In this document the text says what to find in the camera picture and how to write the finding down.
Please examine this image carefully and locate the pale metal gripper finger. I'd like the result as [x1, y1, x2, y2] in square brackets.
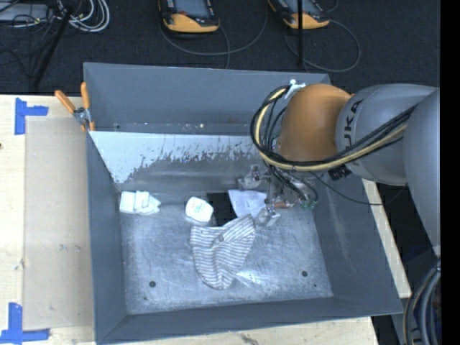
[254, 206, 282, 229]
[237, 164, 269, 190]

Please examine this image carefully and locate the black flat object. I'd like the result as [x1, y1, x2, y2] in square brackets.
[206, 190, 239, 226]

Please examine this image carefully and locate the grey striped cloth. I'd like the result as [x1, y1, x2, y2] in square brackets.
[188, 213, 257, 290]

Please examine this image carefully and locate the grey metal bin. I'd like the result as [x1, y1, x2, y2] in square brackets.
[82, 62, 405, 345]

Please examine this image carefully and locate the white folded cloth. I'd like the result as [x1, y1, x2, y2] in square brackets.
[118, 190, 162, 218]

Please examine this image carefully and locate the pale wood flat board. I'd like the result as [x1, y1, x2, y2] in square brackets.
[22, 116, 95, 332]

